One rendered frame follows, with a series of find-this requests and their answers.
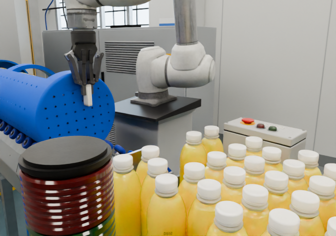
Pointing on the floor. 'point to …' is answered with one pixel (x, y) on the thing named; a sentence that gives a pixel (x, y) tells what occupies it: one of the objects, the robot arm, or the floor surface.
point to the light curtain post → (34, 27)
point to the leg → (8, 207)
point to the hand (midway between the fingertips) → (87, 94)
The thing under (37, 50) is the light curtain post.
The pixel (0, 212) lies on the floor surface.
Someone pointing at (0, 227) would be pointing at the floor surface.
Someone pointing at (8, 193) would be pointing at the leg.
